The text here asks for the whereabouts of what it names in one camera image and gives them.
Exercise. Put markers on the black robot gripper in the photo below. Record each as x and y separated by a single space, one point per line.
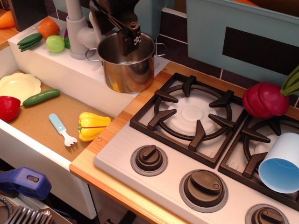
118 14

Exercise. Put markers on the stainless steel pot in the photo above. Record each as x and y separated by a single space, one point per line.
131 73

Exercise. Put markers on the left black stove knob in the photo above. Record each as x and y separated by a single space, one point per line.
149 160

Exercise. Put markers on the black stove knob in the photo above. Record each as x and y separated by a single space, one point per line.
203 191
149 160
265 214

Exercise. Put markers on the grey toy stove top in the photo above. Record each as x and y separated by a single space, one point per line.
114 159

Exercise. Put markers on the middle black stove knob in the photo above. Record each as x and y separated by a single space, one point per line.
203 191

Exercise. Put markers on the right black stove knob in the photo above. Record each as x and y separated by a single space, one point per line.
265 214

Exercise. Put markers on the grey toy faucet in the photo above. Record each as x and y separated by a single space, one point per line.
83 31

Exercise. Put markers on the purple toy eggplant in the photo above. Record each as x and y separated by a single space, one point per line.
66 39

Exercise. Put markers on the green toy apple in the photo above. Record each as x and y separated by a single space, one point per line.
55 43

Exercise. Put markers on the orange toy vegetable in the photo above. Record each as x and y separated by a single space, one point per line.
48 27

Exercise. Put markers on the yellow toy bell pepper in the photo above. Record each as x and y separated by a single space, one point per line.
90 125

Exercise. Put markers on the green toy cucumber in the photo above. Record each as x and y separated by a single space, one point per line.
41 97

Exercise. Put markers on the white toy sink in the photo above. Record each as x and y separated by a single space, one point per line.
31 140

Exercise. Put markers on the left black burner grate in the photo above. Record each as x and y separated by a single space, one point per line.
191 117

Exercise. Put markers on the black burner grate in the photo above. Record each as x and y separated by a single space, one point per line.
253 141
191 117

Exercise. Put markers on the teal toy oven hood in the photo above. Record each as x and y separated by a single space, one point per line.
253 42

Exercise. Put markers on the cream scalloped plate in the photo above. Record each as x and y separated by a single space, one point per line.
20 86

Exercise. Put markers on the orange toy carrot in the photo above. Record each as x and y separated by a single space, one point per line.
7 20

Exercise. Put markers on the red toy pepper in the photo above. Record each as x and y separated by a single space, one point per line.
9 108

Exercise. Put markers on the red toy radish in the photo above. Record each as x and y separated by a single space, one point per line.
266 100

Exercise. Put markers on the right black burner grate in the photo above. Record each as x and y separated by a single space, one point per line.
253 141

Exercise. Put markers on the light blue plastic cup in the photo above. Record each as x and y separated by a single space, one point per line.
279 170

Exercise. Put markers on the blue handled toy fork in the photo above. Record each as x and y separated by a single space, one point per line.
61 129

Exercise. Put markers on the grey metal bracket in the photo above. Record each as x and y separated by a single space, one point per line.
13 213

